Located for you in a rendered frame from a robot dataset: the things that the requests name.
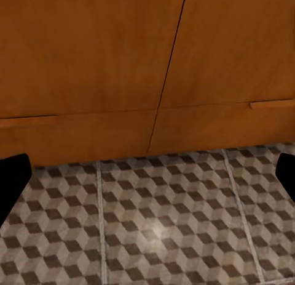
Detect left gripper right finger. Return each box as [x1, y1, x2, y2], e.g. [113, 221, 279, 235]
[275, 153, 295, 203]

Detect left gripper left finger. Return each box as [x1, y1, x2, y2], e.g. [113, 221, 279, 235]
[0, 153, 32, 227]

